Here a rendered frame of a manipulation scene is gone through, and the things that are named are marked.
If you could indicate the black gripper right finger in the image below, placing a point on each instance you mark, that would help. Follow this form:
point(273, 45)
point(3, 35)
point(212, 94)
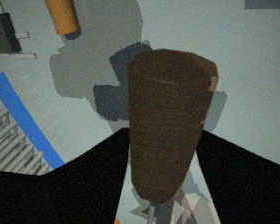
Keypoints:
point(245, 188)

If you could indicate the blue tape strip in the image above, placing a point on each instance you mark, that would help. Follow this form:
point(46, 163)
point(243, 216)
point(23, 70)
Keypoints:
point(12, 102)

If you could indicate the hammer with orange handle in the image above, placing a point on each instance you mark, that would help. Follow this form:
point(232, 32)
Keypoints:
point(63, 16)

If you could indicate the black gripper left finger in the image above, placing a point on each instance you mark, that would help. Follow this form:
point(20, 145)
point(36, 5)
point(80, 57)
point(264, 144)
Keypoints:
point(84, 191)

